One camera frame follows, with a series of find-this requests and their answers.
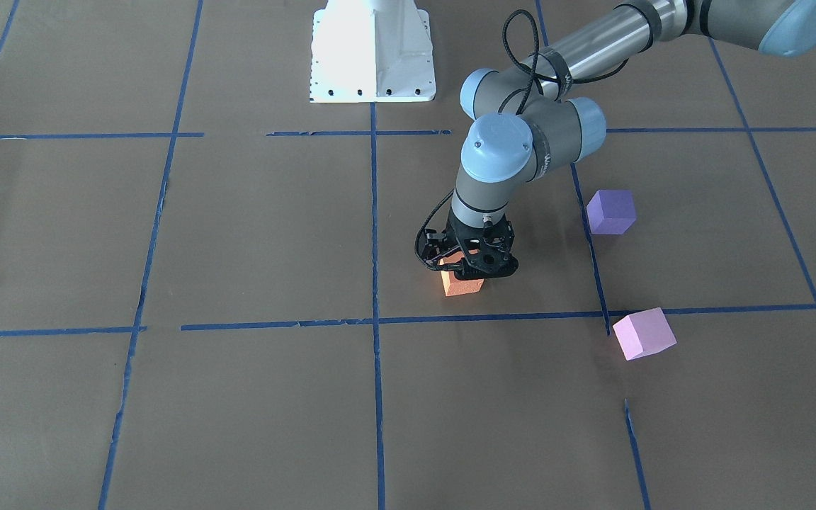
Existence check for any orange foam block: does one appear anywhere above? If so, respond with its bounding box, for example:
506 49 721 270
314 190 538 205
439 251 485 297

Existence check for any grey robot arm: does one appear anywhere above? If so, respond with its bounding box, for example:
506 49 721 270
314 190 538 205
415 1 816 281

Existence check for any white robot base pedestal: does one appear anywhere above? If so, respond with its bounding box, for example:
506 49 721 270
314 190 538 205
309 1 437 103

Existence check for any pink foam block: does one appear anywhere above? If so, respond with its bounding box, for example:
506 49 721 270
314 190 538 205
612 307 677 361

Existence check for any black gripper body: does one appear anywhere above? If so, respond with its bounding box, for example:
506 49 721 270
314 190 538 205
445 212 519 280

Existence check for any purple foam block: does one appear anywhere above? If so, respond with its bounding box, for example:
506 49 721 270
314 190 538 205
586 188 638 235

